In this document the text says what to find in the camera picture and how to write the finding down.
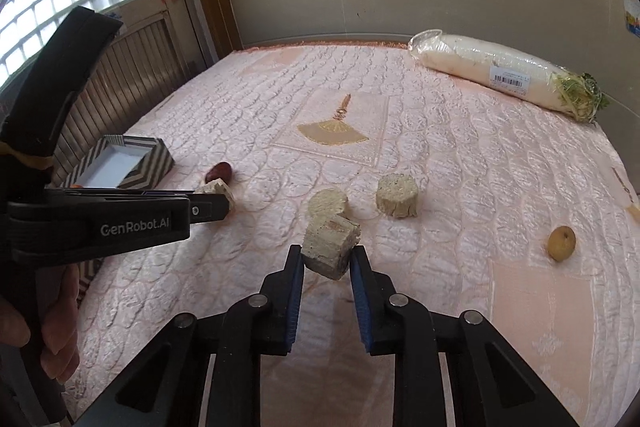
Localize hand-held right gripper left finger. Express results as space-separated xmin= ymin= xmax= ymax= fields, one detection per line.
xmin=75 ymin=244 xmax=305 ymax=427

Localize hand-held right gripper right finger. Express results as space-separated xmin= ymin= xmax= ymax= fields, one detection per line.
xmin=350 ymin=245 xmax=581 ymax=427

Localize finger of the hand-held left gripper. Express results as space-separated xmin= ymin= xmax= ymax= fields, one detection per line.
xmin=45 ymin=188 xmax=233 ymax=224

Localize small sugarcane piece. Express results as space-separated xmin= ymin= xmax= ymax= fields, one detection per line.
xmin=195 ymin=178 xmax=236 ymax=210

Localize long sugarcane piece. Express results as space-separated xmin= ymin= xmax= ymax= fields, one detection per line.
xmin=301 ymin=213 xmax=362 ymax=281

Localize striped cardboard box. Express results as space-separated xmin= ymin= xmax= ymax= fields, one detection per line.
xmin=60 ymin=134 xmax=176 ymax=192

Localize person's left hand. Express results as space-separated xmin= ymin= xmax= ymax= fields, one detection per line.
xmin=0 ymin=264 xmax=81 ymax=385

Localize red jujube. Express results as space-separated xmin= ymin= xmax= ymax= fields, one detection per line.
xmin=204 ymin=162 xmax=232 ymax=184

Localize short sugarcane piece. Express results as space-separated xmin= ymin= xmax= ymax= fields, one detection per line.
xmin=375 ymin=174 xmax=419 ymax=219
xmin=306 ymin=187 xmax=350 ymax=220

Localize slatted wooden panel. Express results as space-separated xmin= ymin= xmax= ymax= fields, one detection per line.
xmin=50 ymin=17 xmax=191 ymax=178

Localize brown longan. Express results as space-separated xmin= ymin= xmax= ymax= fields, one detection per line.
xmin=547 ymin=226 xmax=577 ymax=263

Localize plastic-wrapped white daikon radish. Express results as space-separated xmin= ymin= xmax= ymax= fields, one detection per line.
xmin=407 ymin=29 xmax=611 ymax=124

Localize wall calendar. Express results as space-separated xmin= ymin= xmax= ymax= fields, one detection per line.
xmin=617 ymin=0 xmax=640 ymax=38

